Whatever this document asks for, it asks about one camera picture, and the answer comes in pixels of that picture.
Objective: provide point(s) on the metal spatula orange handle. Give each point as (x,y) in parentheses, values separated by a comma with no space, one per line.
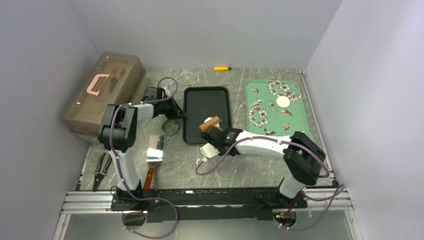
(154,158)

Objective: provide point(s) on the wooden double-ended dough roller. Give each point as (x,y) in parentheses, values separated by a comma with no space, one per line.
(216,124)

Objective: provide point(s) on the black pliers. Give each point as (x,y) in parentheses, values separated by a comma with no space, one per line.
(102,167)

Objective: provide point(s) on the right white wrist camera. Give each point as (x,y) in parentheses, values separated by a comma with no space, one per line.
(208,151)

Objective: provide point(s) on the black baking tray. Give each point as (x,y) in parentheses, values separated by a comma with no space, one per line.
(201,103)

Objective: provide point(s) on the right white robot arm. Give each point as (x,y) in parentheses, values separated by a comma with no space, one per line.
(304,159)

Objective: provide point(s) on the flat white dumpling wrapper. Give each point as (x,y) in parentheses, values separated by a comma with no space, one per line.
(283,101)

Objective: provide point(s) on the aluminium frame rail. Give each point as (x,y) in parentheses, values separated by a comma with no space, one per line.
(87,202)

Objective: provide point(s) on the white dough ball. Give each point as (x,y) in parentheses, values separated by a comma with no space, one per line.
(209,120)

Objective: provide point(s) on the yellow screwdriver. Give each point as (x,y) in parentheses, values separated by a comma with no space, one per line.
(222,68)

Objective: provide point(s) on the green floral tray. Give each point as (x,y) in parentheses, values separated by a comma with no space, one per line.
(265,117)

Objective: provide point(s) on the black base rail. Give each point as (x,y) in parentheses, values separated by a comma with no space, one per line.
(259,203)

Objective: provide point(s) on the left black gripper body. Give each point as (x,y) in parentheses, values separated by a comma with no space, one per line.
(168,108)

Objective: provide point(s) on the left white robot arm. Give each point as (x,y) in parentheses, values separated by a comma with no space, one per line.
(118,133)

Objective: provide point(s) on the metal ring cutter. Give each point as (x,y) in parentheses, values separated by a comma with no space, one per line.
(171,127)

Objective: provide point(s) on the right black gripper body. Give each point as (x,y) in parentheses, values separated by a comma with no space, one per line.
(219,148)

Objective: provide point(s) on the translucent brown toolbox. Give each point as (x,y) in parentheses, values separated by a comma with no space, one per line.
(116,79)

